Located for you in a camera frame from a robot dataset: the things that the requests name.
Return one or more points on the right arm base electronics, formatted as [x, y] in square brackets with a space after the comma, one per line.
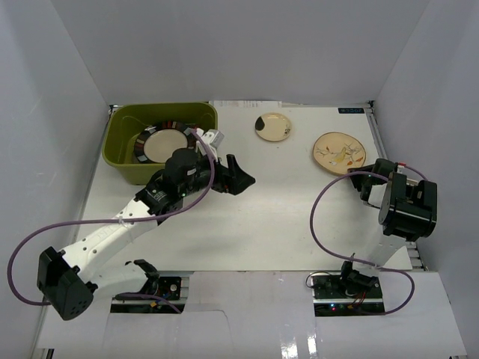
[331, 299]

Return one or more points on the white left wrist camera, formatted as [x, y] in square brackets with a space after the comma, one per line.
[211, 139]

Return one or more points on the green plastic bin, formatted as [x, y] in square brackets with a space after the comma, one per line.
[132, 126]

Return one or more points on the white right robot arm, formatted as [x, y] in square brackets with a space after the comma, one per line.
[407, 212]

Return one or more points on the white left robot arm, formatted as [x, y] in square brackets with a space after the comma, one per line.
[73, 277]

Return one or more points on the dark striped rim plate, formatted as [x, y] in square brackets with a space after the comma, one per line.
[162, 142]

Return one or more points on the blue table label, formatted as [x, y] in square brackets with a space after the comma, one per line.
[351, 110]

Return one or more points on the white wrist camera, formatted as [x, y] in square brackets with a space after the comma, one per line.
[411, 174]
[211, 139]

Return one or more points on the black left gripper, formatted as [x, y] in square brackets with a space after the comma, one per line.
[223, 176]

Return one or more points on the small cream plate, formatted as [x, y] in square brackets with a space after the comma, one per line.
[273, 127]

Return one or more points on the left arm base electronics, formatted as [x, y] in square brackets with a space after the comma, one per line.
[167, 296]

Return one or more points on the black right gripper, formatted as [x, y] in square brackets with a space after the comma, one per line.
[356, 181]

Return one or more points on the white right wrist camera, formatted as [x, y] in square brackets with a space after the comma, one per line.
[411, 174]

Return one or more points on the tan bird pattern plate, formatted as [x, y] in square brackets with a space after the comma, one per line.
[337, 152]

